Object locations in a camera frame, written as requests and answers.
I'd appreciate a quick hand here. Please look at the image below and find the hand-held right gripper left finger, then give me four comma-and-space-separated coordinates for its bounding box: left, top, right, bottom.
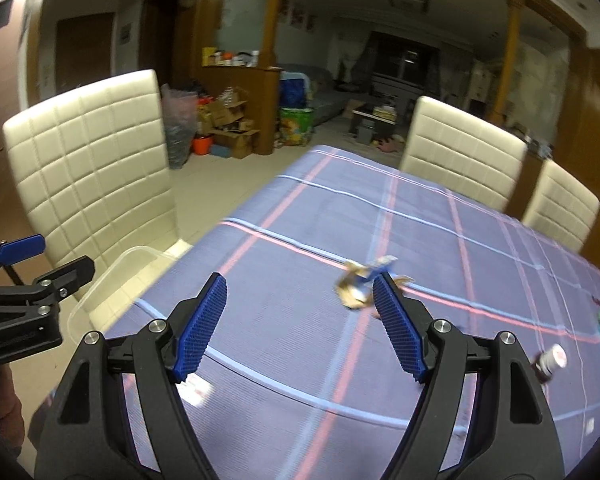
34, 271, 229, 480

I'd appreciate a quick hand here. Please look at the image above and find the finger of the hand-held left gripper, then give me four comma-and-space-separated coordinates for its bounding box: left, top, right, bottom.
30, 255, 97, 307
0, 234, 47, 283

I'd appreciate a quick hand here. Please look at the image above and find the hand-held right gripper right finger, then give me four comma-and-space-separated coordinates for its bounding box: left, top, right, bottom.
371, 272, 566, 480

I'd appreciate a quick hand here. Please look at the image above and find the gold wrapper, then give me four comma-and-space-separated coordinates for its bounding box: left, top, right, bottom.
334, 255, 414, 311

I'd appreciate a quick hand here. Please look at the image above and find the clear plastic container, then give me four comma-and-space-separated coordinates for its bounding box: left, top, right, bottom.
67, 245, 192, 346

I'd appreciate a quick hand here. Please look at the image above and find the person's left hand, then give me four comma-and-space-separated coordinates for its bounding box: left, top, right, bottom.
0, 366, 28, 458

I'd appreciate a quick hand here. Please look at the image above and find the large white quilted chair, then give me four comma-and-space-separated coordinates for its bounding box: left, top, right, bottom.
2, 69, 193, 321

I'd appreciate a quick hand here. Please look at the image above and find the purple plaid tablecloth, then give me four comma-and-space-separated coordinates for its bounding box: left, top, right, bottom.
95, 145, 600, 480

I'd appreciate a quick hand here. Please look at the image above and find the brown medicine bottle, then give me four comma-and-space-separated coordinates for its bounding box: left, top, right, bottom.
530, 344, 569, 386

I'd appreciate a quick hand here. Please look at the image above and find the grey plastic bag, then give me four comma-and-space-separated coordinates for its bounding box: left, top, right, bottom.
161, 84, 202, 170

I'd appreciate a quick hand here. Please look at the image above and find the dark wooden door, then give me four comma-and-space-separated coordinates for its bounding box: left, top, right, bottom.
55, 12, 117, 96

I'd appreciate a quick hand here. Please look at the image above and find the low coffee table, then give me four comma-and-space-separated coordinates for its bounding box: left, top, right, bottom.
351, 102, 399, 144

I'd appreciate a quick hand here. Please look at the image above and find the pile of cardboard boxes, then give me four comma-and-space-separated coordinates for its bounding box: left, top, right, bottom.
197, 87, 262, 159

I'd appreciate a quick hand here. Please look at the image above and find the colourful printed bag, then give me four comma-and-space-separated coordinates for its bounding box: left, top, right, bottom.
279, 106, 315, 147

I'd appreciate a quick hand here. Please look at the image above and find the wooden cabinet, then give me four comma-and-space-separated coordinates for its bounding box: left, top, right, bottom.
200, 62, 282, 157

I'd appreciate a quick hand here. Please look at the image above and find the grey sofa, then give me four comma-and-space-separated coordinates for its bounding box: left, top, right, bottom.
280, 64, 362, 127

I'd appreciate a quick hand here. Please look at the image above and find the blue bag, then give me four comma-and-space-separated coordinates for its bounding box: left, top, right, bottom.
279, 72, 312, 110

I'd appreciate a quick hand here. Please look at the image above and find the row of bottles and jars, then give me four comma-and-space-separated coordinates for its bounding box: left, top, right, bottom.
201, 47, 261, 69

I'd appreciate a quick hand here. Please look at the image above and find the square ceiling lamp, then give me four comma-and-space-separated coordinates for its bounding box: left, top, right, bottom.
384, 0, 429, 14

